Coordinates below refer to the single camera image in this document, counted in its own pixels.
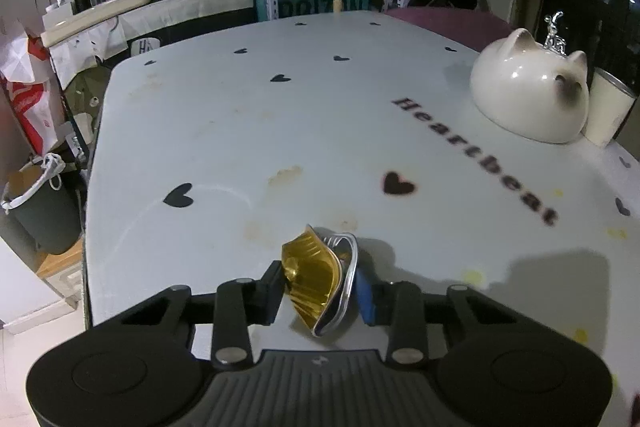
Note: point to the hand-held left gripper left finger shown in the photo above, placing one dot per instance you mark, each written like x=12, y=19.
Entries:
x=232, y=307

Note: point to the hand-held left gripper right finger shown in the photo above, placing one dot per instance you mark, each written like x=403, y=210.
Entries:
x=367, y=302

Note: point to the crushed gold coffee capsule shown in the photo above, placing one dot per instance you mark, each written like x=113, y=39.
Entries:
x=312, y=277

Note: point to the grey trash bin white liner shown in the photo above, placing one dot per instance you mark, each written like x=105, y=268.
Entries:
x=42, y=222

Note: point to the wooden platform with drawer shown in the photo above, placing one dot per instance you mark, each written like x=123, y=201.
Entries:
x=62, y=274

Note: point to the cat-shaped ceramic bowl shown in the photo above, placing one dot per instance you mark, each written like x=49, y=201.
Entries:
x=525, y=97

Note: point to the white mug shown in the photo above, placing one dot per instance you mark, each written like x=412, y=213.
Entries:
x=146, y=47

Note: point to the purple cushioned seat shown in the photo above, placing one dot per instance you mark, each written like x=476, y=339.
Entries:
x=450, y=24

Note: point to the red and white shopping bag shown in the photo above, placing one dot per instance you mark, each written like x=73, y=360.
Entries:
x=27, y=102

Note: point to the cream cup with metal rim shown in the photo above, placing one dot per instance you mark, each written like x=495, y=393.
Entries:
x=607, y=112

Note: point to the small silver figurine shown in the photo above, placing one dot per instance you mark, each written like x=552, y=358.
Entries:
x=555, y=34

